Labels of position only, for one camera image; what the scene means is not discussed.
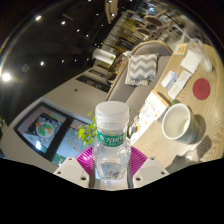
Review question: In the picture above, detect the clear plastic cup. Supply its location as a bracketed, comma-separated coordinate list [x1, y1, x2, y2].
[188, 37, 213, 73]

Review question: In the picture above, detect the menu text wall poster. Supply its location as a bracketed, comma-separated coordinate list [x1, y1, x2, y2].
[51, 118, 91, 166]

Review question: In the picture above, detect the yellow card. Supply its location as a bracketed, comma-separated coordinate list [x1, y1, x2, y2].
[173, 43, 188, 56]

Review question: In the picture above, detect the clear plastic water bottle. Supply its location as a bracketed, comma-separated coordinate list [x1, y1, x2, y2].
[92, 100, 132, 183]

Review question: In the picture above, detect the potted green plant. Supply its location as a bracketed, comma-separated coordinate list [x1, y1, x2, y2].
[77, 109, 99, 148]

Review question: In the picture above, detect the food picture wall poster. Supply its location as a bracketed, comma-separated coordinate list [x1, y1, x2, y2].
[16, 106, 68, 154]

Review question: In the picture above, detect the pale green mug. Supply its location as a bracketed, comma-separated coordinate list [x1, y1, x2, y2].
[161, 103, 200, 145]

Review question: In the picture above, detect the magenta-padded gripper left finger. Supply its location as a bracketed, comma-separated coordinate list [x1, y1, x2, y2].
[53, 146, 96, 189]

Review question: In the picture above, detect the grey zigzag cushion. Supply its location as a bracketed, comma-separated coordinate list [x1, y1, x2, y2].
[124, 53, 159, 87]

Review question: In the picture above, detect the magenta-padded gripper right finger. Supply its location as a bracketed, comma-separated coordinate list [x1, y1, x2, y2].
[126, 146, 170, 189]

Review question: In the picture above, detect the grey curved sofa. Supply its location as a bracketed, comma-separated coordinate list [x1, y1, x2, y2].
[106, 39, 174, 118]

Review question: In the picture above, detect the white round pillar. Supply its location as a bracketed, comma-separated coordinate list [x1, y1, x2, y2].
[92, 48, 117, 66]

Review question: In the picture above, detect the red round coaster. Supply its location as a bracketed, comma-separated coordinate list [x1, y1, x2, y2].
[192, 77, 212, 101]

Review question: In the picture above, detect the group of ceiling lights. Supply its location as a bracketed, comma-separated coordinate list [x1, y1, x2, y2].
[0, 13, 118, 84]

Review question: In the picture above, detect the blue and white box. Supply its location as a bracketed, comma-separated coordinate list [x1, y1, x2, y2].
[160, 70, 179, 90]

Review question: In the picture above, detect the white folded leaflet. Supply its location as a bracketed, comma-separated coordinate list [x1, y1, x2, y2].
[167, 69, 193, 100]

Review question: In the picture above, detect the white napkin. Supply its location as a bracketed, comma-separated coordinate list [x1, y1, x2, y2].
[180, 49, 203, 74]

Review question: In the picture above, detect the group of dining chairs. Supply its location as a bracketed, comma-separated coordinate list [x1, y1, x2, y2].
[133, 6, 188, 44]

